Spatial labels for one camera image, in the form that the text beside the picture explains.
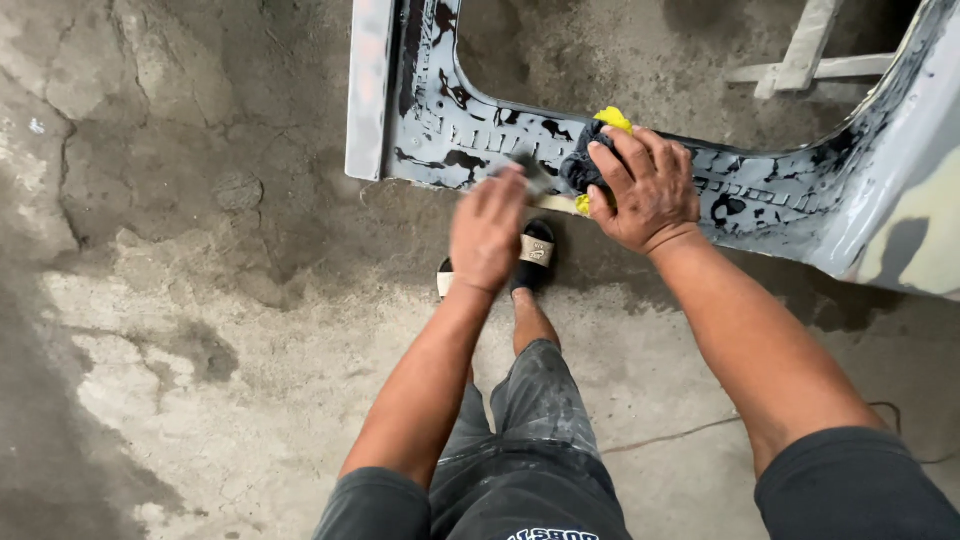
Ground person's right hand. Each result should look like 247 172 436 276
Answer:
586 125 703 257

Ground person's left hand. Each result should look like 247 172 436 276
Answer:
449 164 531 296

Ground yellow and dark cloth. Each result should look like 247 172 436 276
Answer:
558 105 636 217

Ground person's right leg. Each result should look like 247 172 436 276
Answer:
511 288 563 358

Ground dark grey stained shorts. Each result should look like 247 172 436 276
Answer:
427 339 633 540

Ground grey primed car body panel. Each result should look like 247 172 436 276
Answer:
345 0 960 303

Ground pale wooden stand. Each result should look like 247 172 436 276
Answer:
725 0 898 102

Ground dark grey t-shirt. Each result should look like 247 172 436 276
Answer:
312 426 960 540

